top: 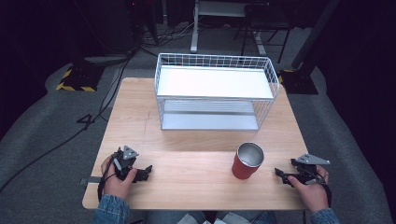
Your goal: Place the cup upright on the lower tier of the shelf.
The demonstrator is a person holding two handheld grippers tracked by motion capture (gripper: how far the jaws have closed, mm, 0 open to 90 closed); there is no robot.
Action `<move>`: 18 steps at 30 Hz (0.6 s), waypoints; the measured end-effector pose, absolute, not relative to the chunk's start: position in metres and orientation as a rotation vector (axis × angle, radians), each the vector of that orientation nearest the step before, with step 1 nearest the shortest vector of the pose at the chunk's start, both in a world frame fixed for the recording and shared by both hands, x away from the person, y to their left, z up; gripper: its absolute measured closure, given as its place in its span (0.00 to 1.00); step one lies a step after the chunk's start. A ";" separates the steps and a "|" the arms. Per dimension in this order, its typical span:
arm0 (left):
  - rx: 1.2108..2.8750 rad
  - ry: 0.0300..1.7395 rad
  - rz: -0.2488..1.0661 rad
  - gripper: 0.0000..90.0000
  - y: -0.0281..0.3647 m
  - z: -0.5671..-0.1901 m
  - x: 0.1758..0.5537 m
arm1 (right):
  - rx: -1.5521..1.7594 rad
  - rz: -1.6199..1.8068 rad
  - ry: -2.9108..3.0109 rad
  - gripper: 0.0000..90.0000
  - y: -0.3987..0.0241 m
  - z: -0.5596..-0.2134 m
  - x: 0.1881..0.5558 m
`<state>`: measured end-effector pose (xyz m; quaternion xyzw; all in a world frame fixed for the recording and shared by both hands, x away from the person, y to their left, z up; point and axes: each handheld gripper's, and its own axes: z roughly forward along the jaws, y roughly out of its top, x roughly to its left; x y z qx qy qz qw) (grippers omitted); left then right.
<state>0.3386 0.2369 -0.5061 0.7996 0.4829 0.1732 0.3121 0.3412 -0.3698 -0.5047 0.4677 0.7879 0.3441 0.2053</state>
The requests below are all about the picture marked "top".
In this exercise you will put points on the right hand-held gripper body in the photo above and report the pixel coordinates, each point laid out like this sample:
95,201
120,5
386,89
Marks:
306,168

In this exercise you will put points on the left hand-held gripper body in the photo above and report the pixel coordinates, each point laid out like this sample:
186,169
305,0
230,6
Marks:
125,160

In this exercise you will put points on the person's left hand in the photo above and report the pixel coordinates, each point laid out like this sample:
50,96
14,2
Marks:
115,186

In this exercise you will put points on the person's right hand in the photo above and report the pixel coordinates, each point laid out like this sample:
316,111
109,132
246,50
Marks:
313,196

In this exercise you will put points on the red cup with metal inside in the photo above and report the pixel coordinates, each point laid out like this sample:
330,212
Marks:
246,165

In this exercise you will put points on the black stand base yellow corner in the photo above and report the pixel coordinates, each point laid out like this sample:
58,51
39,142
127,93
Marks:
299,81

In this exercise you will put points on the black yellow striped stand base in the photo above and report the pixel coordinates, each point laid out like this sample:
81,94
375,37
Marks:
79,79

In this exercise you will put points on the dark slanted stand pole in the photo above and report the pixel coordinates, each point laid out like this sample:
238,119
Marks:
314,34

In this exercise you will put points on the grey table edge bracket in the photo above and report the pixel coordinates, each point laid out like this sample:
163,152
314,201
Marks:
90,180

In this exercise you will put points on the white desk frame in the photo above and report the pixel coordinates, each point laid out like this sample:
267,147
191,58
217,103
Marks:
195,28

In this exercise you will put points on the black metal chair frame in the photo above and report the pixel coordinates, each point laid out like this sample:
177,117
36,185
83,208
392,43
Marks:
267,21

